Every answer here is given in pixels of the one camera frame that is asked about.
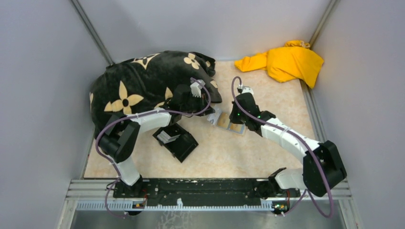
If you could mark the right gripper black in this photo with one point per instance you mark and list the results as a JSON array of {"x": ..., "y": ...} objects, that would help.
[{"x": 233, "y": 118}]

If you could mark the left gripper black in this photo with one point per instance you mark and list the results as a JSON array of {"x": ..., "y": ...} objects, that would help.
[{"x": 202, "y": 101}]

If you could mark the gold VIP credit card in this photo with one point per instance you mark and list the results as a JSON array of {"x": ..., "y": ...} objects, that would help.
[{"x": 223, "y": 121}]

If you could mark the beige card holder wallet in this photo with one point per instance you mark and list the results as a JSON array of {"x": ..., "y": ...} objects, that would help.
[{"x": 223, "y": 122}]

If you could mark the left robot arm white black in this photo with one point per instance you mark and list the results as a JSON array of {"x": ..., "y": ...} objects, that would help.
[{"x": 117, "y": 139}]

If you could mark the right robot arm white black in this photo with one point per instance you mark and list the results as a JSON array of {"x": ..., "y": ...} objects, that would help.
[{"x": 321, "y": 162}]

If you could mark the black card tray box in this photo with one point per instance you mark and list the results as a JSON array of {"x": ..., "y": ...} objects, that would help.
[{"x": 182, "y": 147}]

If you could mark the black floral plush pillow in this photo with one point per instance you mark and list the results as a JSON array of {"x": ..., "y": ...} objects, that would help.
[{"x": 142, "y": 84}]

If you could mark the yellow cloth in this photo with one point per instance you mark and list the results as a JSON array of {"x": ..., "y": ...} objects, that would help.
[{"x": 294, "y": 60}]

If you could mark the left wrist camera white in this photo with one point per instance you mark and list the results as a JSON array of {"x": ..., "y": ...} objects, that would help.
[{"x": 196, "y": 86}]

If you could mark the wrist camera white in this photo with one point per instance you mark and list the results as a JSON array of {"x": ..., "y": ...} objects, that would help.
[
  {"x": 245, "y": 89},
  {"x": 196, "y": 86}
]

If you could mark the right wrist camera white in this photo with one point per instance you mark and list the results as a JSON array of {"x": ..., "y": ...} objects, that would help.
[{"x": 245, "y": 89}]

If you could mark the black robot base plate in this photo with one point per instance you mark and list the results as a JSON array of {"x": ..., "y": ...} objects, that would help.
[{"x": 216, "y": 194}]

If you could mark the white toothed cable strip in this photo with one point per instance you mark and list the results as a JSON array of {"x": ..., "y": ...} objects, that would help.
[{"x": 129, "y": 205}]

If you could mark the aluminium front rail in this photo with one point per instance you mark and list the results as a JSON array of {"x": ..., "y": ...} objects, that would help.
[{"x": 248, "y": 187}]

